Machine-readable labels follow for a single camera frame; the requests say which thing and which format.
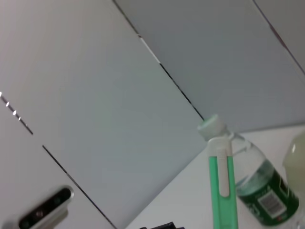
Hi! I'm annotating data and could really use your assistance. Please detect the clear green-label water bottle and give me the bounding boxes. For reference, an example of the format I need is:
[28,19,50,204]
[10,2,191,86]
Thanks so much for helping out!
[197,114,300,227]

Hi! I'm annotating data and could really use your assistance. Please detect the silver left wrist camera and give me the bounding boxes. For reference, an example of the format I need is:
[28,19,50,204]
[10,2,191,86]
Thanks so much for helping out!
[18,185,75,229]

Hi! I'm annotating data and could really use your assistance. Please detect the green pen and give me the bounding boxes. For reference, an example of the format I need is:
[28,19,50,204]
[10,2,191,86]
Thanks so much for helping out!
[208,137,239,229]

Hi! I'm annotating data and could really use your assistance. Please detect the black mesh pen holder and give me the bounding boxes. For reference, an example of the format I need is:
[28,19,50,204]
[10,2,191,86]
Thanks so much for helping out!
[140,221,184,229]

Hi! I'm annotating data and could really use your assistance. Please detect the pale green glass fruit bowl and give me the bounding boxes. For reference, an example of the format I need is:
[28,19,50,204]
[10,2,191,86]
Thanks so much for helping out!
[282,130,305,203]

